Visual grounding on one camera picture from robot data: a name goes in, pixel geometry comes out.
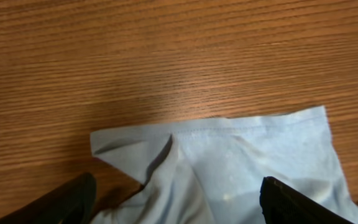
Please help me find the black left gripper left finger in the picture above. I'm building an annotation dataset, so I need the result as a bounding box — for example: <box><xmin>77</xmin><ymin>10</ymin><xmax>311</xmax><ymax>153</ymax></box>
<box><xmin>0</xmin><ymin>172</ymin><xmax>96</xmax><ymax>224</ymax></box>

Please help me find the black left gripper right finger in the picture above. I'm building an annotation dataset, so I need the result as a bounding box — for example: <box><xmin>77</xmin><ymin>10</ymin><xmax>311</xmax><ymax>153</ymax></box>
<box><xmin>259</xmin><ymin>176</ymin><xmax>352</xmax><ymax>224</ymax></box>

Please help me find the light blue printed t-shirt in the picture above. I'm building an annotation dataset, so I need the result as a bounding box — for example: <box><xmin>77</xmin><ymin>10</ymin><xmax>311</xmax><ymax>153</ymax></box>
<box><xmin>90</xmin><ymin>106</ymin><xmax>358</xmax><ymax>223</ymax></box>

